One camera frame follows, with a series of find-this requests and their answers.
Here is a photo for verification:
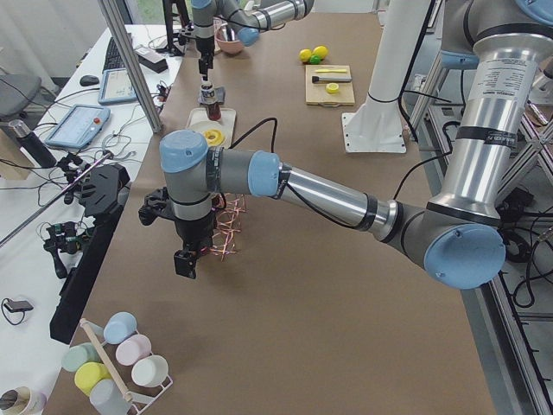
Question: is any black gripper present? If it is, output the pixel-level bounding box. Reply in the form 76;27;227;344
138;188;216;279
181;23;215;81

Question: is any tea bottle white cap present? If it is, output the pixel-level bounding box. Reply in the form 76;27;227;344
200;80;221;121

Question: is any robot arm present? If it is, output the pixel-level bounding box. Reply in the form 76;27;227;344
191;0;315;80
139;1;552;290

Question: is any beige serving tray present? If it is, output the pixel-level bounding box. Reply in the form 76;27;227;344
186;106;236;148

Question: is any pink bowl with ice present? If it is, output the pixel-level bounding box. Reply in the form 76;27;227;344
215;25;245;55

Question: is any white plate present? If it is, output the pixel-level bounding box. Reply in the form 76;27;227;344
188;120;226;137

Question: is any glazed donut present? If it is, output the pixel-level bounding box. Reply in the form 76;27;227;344
203;129;226;146

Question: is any metal muddler black tip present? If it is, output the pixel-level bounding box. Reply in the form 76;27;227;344
311;75;353;84

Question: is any yellow plastic knife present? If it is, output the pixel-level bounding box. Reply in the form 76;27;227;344
315;68;348;73

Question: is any green lime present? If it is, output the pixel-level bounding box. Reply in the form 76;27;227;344
309;54;321;65

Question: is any whole yellow lemon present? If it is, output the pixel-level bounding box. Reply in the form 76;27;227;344
312;45;328;61

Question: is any wooden cutting board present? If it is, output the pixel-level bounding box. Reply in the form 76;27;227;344
305;65;355;106

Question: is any half lemon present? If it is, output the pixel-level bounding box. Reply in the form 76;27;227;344
325;83;340;94

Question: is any teach pendant tablet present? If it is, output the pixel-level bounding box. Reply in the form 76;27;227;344
44;105;111;150

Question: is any cup rack with pastel cups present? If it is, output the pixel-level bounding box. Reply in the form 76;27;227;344
61;311;174;414

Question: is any black thermos bottle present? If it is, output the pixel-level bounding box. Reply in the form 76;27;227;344
8;119;57;169

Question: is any copper wire bottle rack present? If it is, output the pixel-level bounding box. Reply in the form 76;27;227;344
211;193;247;261

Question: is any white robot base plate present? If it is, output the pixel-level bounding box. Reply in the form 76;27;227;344
342;0;434;153

